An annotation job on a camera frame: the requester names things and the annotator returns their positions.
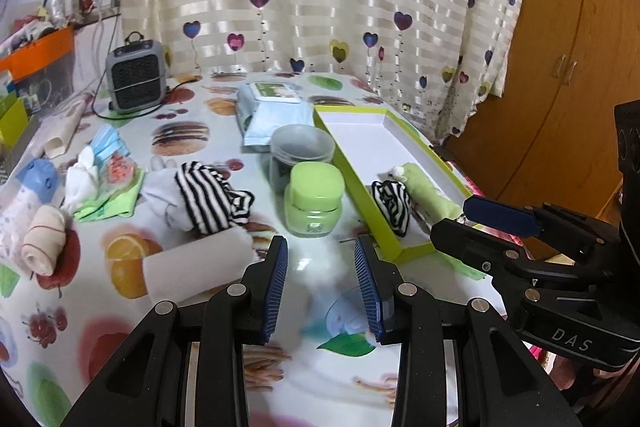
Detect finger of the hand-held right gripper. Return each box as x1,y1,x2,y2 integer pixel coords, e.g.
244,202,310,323
462,195,621,269
430,217,614,284

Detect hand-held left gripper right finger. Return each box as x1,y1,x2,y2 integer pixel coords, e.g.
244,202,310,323
352,234,584,427

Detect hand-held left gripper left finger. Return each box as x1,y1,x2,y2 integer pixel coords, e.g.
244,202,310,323
60,236,290,427

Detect green towel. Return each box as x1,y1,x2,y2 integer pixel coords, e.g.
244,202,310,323
392,161,464,229

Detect striped sock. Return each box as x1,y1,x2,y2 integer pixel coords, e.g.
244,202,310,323
174,161,256,236
370,179,414,238

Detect lime green cardboard box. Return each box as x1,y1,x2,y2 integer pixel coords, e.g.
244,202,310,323
313,104,474,264

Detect white cloth mitt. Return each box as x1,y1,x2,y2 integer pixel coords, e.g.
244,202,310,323
64,146,104,213

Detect white rolled towel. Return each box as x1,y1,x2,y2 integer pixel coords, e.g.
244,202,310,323
143,229,254,303

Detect green jar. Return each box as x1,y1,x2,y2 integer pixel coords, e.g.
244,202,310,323
283,161,346,238

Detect loose striped sock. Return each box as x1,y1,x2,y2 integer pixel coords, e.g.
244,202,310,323
174,161,256,236

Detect grey plastic container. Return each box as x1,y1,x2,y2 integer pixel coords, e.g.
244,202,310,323
269,125,336,193

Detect white sock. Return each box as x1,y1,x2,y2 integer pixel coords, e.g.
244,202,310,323
142,169,191,228

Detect wet wipes pack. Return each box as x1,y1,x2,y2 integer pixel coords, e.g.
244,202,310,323
235,81,316,153

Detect green packet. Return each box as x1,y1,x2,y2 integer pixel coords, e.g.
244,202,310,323
74,169,146,223

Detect wooden wardrobe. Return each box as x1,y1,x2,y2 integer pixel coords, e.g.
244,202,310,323
444,0,640,229

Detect red print packet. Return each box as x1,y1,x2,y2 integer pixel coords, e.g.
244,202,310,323
102,151,139,186

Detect blue face mask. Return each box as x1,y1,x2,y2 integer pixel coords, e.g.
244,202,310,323
89,124,132,166

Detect rolled beige towel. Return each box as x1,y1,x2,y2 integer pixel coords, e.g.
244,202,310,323
20,205,69,278

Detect small grey heater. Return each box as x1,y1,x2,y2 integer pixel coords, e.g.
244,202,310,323
104,31,169,116

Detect blue white diaper pack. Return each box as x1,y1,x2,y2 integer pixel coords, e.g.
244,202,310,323
0,158,66,261

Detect clear plastic bin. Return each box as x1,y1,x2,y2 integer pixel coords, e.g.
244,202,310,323
9,51,76,103

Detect small lime green box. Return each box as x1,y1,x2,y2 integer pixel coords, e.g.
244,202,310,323
0,96,30,146

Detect orange storage box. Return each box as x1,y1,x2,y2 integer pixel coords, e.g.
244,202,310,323
0,26,76,80

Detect pile of small packets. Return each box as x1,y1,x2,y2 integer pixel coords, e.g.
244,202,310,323
0,0,76,53

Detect black power cable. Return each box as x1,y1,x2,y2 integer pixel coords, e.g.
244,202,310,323
91,76,202,121

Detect white cable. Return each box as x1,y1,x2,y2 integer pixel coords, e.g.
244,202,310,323
74,6,124,73

